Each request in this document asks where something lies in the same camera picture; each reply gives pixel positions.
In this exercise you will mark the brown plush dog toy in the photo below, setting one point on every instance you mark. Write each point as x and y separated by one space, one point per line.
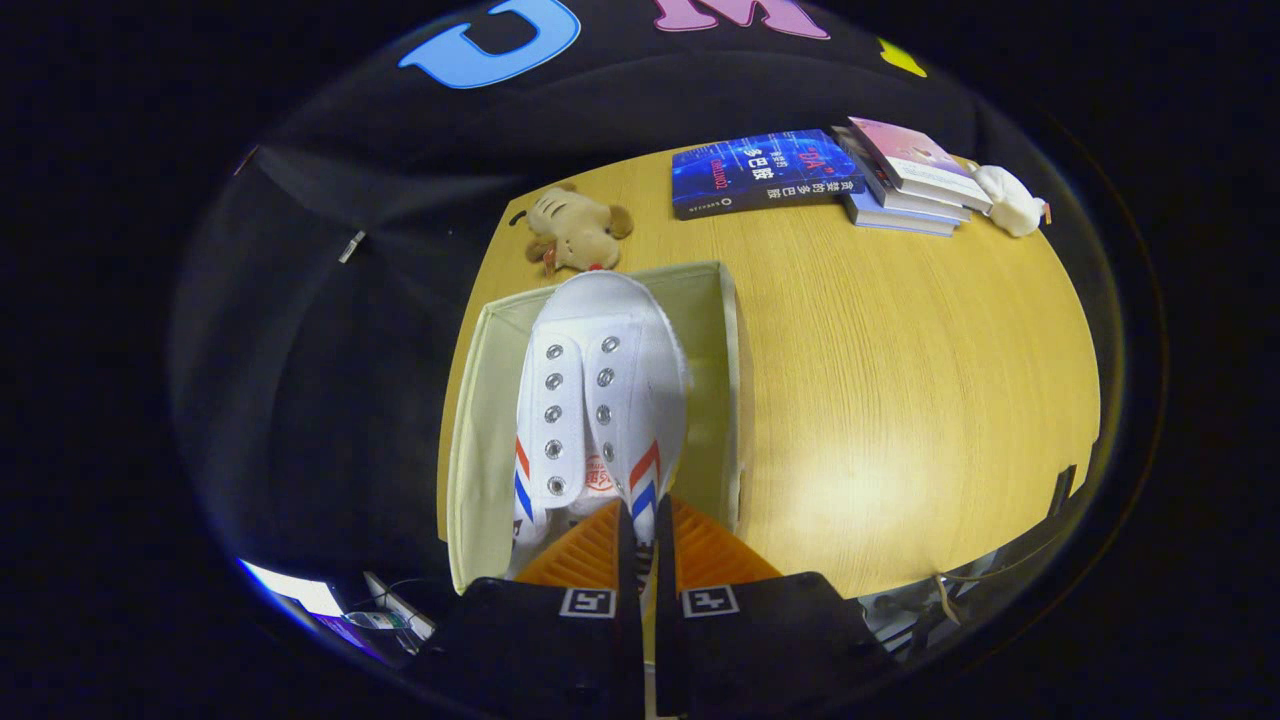
575 230

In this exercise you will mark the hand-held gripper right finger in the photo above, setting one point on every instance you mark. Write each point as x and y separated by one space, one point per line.
770 650

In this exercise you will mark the dark blue book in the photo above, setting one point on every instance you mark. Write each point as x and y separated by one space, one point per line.
760 175

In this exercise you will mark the pink cover book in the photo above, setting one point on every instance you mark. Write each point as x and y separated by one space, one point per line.
915 155

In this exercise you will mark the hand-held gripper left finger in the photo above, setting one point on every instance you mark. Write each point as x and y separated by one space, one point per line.
530 650

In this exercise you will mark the white plush toy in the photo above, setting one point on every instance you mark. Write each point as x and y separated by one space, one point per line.
1010 200

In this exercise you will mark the white paperback book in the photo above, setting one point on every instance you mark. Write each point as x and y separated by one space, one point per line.
905 200

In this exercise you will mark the black backdrop cloth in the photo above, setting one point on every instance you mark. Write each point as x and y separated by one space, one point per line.
350 400

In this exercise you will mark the white canvas shoe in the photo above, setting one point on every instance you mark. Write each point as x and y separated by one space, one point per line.
610 310

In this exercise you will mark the beige fabric storage box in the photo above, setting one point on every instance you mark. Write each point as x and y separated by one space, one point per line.
480 450

